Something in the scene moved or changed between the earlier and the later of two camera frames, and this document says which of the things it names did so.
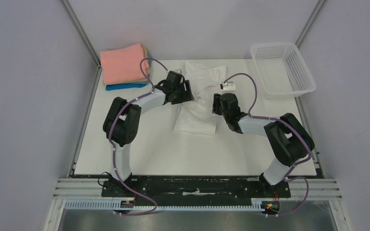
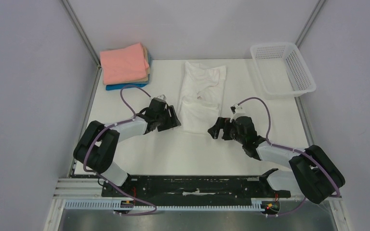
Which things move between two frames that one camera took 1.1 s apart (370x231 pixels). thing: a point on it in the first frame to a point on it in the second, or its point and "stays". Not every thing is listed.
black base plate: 195,187 stays
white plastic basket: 281,70 stays
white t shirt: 197,116 stays
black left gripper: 187,96 to 173,121
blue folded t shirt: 120,86 stays
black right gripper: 217,104 to 224,129
